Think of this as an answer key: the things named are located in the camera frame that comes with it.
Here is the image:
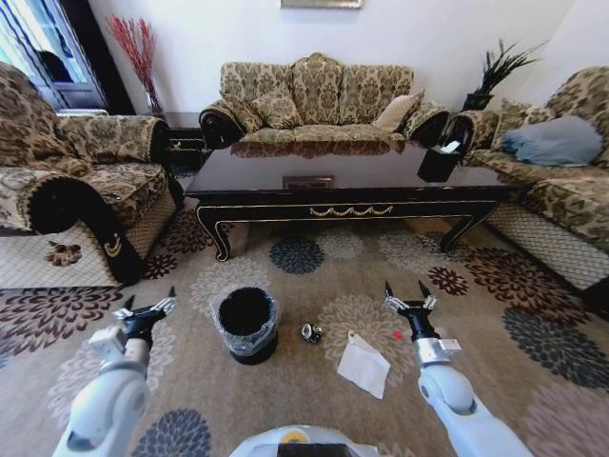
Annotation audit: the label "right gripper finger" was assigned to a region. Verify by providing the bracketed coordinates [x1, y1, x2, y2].
[383, 280, 405, 313]
[418, 279, 439, 312]

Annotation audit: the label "white paper sheet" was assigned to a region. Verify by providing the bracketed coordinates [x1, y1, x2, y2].
[336, 328, 392, 401]

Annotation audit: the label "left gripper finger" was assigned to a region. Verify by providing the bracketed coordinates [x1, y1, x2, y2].
[112, 294, 137, 322]
[150, 286, 178, 317]

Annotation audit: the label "floral armchair with black arms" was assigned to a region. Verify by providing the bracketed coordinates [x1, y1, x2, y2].
[0, 60, 186, 289]

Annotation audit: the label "black tissue box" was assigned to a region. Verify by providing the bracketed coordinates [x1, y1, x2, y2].
[417, 139, 465, 184]

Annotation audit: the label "dark feathery plant in pot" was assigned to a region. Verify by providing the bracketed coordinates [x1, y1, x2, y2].
[462, 38, 549, 113]

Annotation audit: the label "floral sofa with quilted base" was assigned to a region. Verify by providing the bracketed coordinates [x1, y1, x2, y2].
[446, 65, 609, 307]

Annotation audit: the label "floral patterned two-seat sofa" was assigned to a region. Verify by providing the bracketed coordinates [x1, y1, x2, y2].
[199, 51, 451, 145]

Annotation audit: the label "dark wooden side table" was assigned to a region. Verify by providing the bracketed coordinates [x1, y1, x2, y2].
[161, 110, 206, 173]

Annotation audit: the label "glass window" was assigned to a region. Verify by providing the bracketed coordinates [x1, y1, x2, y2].
[0, 0, 108, 111]

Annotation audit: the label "beige ribbed cushion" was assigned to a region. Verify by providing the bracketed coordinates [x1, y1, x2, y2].
[372, 89, 425, 133]

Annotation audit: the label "white robot front shell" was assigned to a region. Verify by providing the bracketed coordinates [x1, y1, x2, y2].
[229, 424, 382, 457]

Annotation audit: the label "black trash bin with liner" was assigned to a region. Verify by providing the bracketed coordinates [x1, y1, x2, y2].
[208, 286, 283, 368]

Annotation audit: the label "dark curtain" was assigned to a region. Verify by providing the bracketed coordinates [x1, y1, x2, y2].
[58, 0, 137, 116]

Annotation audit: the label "framed wall picture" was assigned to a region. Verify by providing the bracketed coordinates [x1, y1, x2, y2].
[280, 0, 364, 10]

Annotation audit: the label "blue-grey pillow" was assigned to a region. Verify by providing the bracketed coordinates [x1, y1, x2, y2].
[501, 115, 605, 169]

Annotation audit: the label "red dried branches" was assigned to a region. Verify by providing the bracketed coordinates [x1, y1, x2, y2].
[106, 13, 166, 116]

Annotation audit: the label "floral patterned cushion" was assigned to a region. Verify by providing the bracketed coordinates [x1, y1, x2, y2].
[250, 87, 304, 130]

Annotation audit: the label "dark glossy coffee table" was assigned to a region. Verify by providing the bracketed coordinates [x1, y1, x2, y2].
[183, 139, 525, 264]

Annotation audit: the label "flower patterned rug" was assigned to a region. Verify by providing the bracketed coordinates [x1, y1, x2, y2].
[0, 189, 609, 457]

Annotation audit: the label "floral square cushion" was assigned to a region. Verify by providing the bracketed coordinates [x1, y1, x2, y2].
[491, 98, 556, 147]

